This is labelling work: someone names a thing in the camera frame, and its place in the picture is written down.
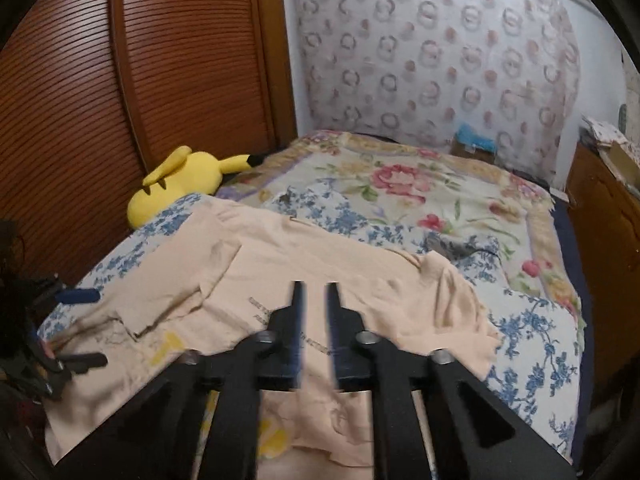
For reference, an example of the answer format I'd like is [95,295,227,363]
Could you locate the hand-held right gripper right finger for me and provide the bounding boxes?
[326,282,577,480]

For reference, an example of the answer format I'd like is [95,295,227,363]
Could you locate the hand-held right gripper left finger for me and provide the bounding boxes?
[55,281,307,480]

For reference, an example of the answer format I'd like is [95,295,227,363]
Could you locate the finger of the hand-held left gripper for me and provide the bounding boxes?
[56,287,97,306]
[49,352,109,374]

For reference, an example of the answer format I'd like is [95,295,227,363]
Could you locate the peach t-shirt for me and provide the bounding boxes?
[45,197,502,480]

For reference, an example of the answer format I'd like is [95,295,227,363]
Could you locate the yellow plush toy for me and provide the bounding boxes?
[126,145,266,229]

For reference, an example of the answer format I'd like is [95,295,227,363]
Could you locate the small grey cloth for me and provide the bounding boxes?
[429,232,502,262]

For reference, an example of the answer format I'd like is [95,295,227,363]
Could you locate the pink floral bedspread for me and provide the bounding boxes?
[215,129,587,331]

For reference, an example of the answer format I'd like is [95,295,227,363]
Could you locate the blue floral white quilt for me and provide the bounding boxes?
[37,185,586,466]

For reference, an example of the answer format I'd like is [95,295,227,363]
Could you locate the wooden louvered wardrobe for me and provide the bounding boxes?
[0,0,299,288]

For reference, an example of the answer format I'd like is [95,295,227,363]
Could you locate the blue item on box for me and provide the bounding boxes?
[451,136,497,165]

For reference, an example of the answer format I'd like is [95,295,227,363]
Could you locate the navy bed sheet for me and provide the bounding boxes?
[549,192,597,467]

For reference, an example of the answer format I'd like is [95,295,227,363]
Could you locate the wooden cabinet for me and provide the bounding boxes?
[564,139,640,388]

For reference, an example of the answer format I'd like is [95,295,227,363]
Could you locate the patterned upright mattress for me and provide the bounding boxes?
[281,0,584,183]

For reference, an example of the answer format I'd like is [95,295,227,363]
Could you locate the patterned paper box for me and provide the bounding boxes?
[581,115,630,148]

